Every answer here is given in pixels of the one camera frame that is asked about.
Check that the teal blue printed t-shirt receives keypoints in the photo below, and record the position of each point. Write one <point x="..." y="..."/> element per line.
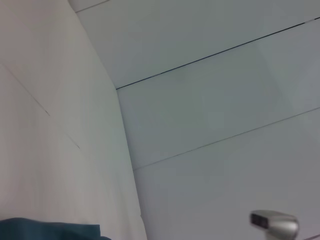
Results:
<point x="50" y="230"/>

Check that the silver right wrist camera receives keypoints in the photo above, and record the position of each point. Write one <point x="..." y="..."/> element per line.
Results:
<point x="277" y="225"/>

